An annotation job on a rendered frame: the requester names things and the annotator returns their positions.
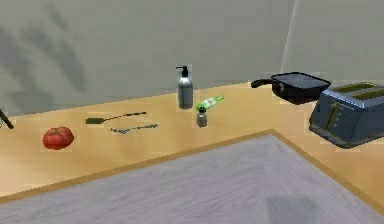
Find grey soap dispenser bottle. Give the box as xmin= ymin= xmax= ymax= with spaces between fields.
xmin=175 ymin=65 xmax=195 ymax=110

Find green glass bottle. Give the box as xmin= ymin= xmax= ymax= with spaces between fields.
xmin=195 ymin=94 xmax=225 ymax=113

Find dark green spatula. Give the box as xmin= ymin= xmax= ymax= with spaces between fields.
xmin=85 ymin=111 xmax=147 ymax=125

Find blue grey toaster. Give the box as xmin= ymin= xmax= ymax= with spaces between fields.
xmin=308 ymin=81 xmax=384 ymax=149

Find red tomato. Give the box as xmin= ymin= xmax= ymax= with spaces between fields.
xmin=42 ymin=126 xmax=75 ymax=151

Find black utensil handle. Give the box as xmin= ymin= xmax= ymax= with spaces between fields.
xmin=0 ymin=109 xmax=15 ymax=130

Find grey metal fork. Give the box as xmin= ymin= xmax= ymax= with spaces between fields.
xmin=110 ymin=123 xmax=159 ymax=135

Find black square pan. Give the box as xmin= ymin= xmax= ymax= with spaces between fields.
xmin=250 ymin=71 xmax=332 ymax=105

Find grey pepper shaker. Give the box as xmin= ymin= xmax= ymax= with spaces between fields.
xmin=196 ymin=106 xmax=208 ymax=128

